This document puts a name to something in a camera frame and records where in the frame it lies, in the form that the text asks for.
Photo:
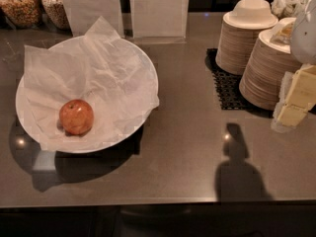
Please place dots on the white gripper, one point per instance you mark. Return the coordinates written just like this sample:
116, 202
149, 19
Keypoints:
304, 37

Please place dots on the red apple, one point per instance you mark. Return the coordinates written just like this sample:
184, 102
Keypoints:
76, 117

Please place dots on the white bowl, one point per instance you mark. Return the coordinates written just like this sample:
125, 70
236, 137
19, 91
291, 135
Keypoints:
146, 63

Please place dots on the front stack of paper bowls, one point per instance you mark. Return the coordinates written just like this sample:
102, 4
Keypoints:
265, 69

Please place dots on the stack of paper bowls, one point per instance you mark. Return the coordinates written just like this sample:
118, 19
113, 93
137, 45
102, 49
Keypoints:
265, 69
239, 31

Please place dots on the rear stack of paper bowls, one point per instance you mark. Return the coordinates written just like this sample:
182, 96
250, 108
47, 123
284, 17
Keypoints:
239, 31

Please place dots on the white wrapped packets pile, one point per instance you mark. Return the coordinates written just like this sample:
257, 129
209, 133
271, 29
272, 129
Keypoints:
288, 8

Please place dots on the black rubber grid mat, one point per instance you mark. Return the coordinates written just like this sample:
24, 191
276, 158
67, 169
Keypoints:
226, 85

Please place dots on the white crumpled paper liner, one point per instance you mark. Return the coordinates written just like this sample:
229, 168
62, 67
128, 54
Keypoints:
98, 73

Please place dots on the left clear sign holder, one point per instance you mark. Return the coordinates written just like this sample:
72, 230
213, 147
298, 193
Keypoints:
82, 14

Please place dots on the right jar of cereal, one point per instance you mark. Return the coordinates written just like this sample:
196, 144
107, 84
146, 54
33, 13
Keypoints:
56, 13

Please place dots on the jar of cereal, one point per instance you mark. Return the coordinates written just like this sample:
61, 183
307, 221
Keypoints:
56, 13
22, 13

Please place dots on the left jar of cereal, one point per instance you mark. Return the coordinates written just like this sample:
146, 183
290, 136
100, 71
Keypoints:
22, 13

